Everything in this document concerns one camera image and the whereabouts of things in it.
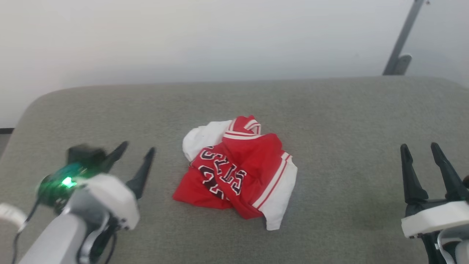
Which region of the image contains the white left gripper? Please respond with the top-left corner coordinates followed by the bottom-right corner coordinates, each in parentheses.
top-left (64, 141), bottom-right (156, 231)

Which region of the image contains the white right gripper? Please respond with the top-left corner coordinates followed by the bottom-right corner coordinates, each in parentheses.
top-left (400, 142), bottom-right (469, 239)

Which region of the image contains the red and white jersey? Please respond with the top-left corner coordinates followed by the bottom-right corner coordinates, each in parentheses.
top-left (172, 115), bottom-right (298, 231)

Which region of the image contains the grey fabric sofa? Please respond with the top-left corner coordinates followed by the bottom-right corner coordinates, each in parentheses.
top-left (0, 76), bottom-right (469, 264)

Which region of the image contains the grey metal pole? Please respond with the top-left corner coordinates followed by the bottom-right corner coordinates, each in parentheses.
top-left (383, 0), bottom-right (426, 76)

